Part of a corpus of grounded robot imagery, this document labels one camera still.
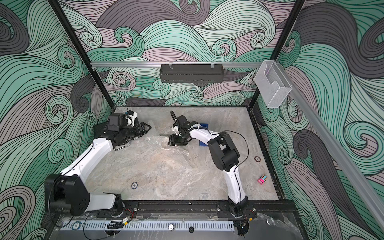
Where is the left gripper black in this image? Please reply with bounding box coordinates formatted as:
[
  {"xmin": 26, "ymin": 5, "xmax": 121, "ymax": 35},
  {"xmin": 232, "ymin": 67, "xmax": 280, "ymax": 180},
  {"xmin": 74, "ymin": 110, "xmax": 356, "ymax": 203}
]
[{"xmin": 119, "ymin": 122, "xmax": 151, "ymax": 141}]

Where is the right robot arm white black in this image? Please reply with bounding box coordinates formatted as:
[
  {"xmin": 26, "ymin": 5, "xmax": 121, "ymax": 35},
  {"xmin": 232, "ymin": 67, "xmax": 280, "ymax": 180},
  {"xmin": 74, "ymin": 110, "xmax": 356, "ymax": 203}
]
[{"xmin": 168, "ymin": 124, "xmax": 248, "ymax": 215}]

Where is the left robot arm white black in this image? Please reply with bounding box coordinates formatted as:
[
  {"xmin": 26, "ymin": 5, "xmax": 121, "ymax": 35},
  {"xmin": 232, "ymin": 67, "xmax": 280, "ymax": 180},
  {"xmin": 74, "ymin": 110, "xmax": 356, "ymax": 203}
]
[{"xmin": 44, "ymin": 122, "xmax": 152, "ymax": 216}]

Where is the black ribbed case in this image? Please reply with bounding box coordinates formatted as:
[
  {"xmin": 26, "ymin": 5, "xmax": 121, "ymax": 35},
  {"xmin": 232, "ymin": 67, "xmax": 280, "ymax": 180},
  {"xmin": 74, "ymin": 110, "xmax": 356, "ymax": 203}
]
[{"xmin": 95, "ymin": 118, "xmax": 138, "ymax": 142}]

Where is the blue box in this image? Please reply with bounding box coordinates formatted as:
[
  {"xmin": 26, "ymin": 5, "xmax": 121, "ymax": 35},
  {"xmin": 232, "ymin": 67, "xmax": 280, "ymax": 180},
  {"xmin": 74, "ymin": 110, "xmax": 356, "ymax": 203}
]
[{"xmin": 199, "ymin": 122, "xmax": 210, "ymax": 147}]

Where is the pink small box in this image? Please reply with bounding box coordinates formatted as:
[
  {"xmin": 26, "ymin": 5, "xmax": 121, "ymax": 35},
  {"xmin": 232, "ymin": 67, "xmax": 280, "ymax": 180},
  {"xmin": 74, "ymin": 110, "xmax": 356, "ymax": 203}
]
[{"xmin": 258, "ymin": 175, "xmax": 268, "ymax": 185}]

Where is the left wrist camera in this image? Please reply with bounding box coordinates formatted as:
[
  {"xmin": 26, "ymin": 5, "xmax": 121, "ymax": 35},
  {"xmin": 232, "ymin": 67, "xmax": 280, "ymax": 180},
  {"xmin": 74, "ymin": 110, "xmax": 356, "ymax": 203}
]
[{"xmin": 107, "ymin": 111, "xmax": 137, "ymax": 132}]

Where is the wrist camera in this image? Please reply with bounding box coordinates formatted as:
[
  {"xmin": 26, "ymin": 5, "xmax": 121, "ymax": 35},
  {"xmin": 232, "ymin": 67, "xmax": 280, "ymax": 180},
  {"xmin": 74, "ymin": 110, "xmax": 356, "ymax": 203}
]
[
  {"xmin": 171, "ymin": 115, "xmax": 190, "ymax": 135},
  {"xmin": 107, "ymin": 111, "xmax": 137, "ymax": 132}
]

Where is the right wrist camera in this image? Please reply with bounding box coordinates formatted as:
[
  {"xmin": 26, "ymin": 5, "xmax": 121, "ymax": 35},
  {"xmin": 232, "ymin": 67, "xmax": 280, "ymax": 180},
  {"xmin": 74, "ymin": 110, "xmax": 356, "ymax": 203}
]
[{"xmin": 171, "ymin": 115, "xmax": 190, "ymax": 135}]

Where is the black wall tray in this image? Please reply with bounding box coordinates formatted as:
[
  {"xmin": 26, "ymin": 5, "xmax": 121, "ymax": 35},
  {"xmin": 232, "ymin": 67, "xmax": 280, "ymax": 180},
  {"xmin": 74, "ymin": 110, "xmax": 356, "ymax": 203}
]
[{"xmin": 160, "ymin": 64, "xmax": 225, "ymax": 83}]

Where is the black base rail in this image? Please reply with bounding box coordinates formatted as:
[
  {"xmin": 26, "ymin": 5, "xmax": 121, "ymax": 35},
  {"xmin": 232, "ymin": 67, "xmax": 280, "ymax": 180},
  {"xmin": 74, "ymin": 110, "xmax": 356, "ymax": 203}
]
[{"xmin": 59, "ymin": 199, "xmax": 298, "ymax": 218}]

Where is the white slotted cable duct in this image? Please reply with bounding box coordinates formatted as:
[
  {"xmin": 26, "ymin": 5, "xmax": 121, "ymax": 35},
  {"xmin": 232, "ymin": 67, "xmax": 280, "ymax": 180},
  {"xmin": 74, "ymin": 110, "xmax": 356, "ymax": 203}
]
[{"xmin": 61, "ymin": 220, "xmax": 235, "ymax": 232}]

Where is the clear acrylic wall holder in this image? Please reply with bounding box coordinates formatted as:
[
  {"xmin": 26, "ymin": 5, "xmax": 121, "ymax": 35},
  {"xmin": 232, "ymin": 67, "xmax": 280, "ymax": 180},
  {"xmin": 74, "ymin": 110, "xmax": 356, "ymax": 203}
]
[{"xmin": 254, "ymin": 60, "xmax": 292, "ymax": 109}]

